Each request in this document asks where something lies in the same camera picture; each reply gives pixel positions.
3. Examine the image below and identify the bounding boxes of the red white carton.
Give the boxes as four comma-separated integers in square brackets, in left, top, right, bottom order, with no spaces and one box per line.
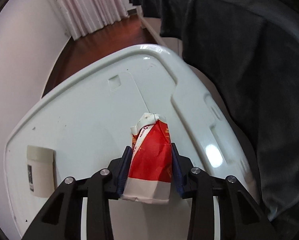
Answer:
[121,113,172,205]

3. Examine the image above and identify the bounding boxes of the dark blanket on bed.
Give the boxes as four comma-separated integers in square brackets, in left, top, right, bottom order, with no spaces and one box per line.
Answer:
[125,0,299,240]

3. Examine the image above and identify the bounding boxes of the white plastic storage box lid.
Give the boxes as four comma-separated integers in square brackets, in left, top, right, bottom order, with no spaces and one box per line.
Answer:
[4,44,258,235]

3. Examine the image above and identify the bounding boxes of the white cylindrical jar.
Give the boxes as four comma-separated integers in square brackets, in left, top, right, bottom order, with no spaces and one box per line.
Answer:
[26,145,55,198]

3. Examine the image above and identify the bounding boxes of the pink striped curtain left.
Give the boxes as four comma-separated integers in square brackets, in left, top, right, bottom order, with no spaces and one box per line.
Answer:
[48,0,128,40]

